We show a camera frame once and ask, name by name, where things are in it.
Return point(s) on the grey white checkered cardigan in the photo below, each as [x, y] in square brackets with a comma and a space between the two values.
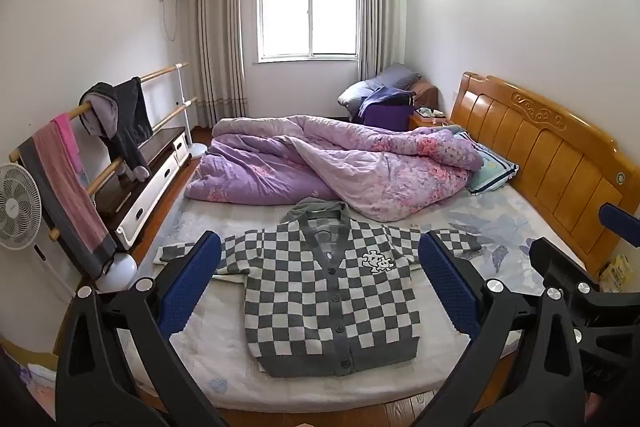
[325, 307]

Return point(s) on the cardboard box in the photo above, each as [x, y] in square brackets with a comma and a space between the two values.
[30, 352]

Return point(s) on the dark and white cabinet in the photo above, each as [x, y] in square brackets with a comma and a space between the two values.
[150, 187]

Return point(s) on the pile of pillows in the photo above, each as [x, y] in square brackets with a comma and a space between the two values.
[380, 82]

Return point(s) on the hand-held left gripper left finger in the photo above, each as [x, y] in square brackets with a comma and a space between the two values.
[190, 279]

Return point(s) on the wooden nightstand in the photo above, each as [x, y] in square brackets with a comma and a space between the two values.
[430, 122]

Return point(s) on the dark grey garment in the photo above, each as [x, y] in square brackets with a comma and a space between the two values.
[132, 122]

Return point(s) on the brown armchair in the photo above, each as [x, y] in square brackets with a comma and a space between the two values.
[427, 94]

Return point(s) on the wooden ballet barre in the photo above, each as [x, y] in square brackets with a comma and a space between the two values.
[160, 73]

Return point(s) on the grey striped curtain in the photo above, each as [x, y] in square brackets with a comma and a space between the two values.
[380, 17]
[217, 42]

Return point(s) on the yellow packet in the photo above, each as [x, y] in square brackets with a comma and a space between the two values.
[617, 272]

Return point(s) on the light blue pillow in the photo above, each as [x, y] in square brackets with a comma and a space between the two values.
[492, 169]

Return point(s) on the purple suitcase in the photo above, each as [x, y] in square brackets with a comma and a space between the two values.
[390, 114]

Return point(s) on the window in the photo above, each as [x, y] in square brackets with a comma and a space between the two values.
[307, 12]

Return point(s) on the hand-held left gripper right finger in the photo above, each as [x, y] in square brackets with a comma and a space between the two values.
[447, 282]

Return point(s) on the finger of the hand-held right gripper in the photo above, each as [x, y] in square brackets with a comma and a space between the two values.
[620, 222]
[550, 259]

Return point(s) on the white cloth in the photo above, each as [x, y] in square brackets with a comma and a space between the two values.
[220, 337]

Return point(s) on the wooden bed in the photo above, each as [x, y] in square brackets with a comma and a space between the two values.
[550, 157]

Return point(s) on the white standing fan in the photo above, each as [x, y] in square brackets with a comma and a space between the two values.
[15, 207]

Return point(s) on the pink and grey towel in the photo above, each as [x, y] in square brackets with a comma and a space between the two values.
[65, 187]

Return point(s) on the purple floral quilt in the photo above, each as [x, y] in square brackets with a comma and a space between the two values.
[325, 157]

